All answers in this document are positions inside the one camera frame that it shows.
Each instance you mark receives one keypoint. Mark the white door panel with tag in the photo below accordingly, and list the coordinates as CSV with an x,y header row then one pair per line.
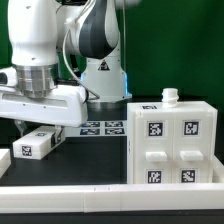
x,y
157,148

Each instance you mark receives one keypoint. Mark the white boundary rail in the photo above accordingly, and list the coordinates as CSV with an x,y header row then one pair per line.
x,y
5,161
110,198
218,171

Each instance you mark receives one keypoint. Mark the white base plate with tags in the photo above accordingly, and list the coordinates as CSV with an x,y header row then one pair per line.
x,y
98,129

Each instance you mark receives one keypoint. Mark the white right boundary rail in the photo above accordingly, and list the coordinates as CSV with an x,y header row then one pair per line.
x,y
218,171

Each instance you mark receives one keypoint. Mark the white box with tags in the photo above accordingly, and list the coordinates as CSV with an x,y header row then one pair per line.
x,y
36,144

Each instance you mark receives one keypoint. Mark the white front boundary rail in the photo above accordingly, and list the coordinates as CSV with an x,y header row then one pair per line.
x,y
110,198

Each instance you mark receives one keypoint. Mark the white cabinet body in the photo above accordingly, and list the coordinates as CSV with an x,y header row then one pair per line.
x,y
136,112

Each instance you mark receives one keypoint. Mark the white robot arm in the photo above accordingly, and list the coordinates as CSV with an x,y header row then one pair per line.
x,y
63,56

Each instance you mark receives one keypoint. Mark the white left boundary rail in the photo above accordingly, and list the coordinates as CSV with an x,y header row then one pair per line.
x,y
5,161

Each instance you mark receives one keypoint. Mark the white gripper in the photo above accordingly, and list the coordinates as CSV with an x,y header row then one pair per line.
x,y
63,106

